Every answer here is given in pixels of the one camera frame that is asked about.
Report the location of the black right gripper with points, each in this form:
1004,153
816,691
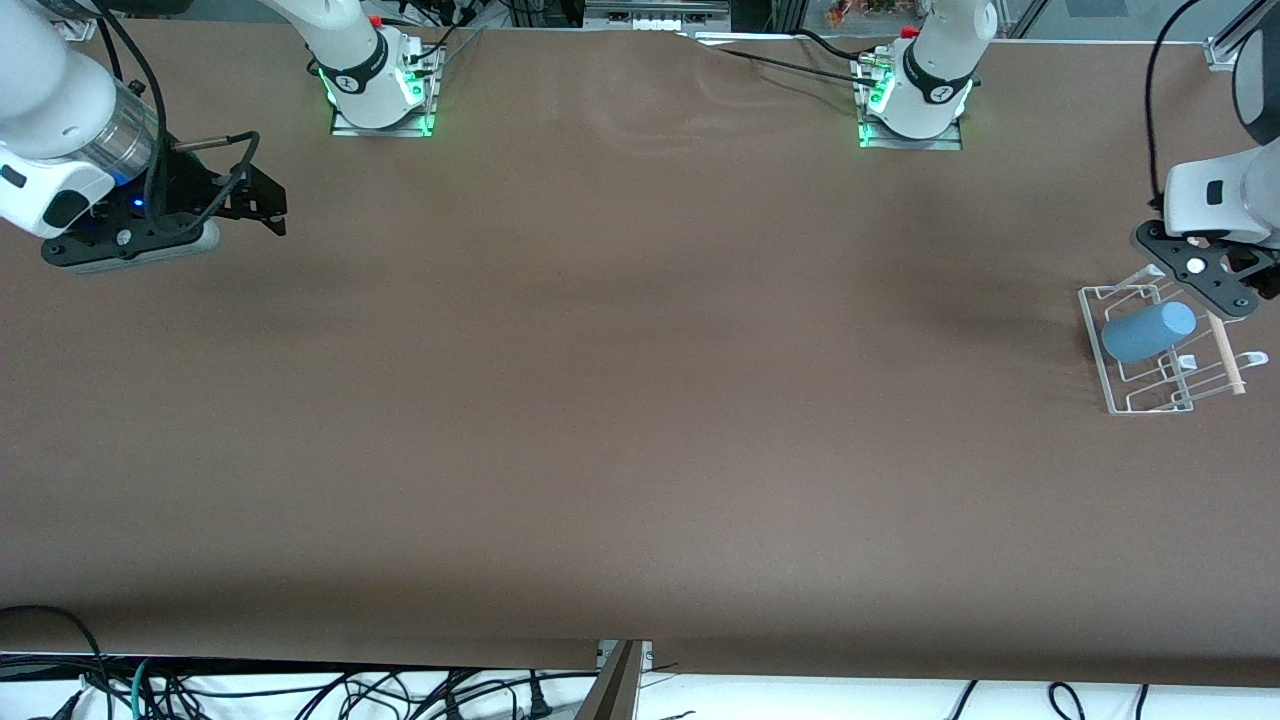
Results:
190,186

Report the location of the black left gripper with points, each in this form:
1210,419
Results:
1256,264

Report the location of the wooden rack rod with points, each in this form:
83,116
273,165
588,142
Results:
1228,355

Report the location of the small aluminium corner bracket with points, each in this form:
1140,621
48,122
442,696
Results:
82,32

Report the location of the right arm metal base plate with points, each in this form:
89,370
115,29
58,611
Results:
385,131

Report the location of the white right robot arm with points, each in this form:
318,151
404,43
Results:
50,100

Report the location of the blue plastic cup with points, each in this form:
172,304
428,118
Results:
1150,332

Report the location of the dark metal post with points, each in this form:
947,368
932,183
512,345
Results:
615,690

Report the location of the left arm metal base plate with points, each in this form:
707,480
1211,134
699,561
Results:
910,144

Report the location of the silver metal bracket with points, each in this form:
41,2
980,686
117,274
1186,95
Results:
645,655

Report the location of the grey power strip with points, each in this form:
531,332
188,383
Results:
660,10

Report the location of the aluminium frame profile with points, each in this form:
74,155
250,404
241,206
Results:
1222,50

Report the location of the black power plug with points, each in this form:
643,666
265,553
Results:
540,705

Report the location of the white flat plate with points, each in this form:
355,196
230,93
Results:
750,38

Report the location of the colourful packaged items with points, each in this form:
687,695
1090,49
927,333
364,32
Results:
860,10

